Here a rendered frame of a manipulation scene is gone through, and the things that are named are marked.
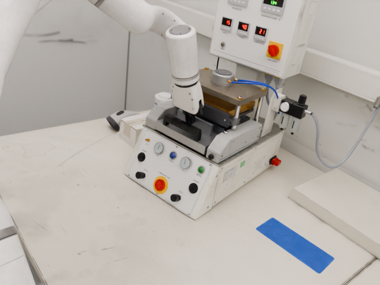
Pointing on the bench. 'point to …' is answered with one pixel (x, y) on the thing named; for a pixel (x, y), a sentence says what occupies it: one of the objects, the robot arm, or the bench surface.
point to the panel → (169, 171)
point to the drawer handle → (182, 126)
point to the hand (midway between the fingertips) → (190, 118)
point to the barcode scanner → (114, 121)
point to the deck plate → (232, 155)
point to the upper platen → (228, 105)
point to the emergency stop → (159, 185)
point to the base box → (230, 172)
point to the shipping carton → (132, 128)
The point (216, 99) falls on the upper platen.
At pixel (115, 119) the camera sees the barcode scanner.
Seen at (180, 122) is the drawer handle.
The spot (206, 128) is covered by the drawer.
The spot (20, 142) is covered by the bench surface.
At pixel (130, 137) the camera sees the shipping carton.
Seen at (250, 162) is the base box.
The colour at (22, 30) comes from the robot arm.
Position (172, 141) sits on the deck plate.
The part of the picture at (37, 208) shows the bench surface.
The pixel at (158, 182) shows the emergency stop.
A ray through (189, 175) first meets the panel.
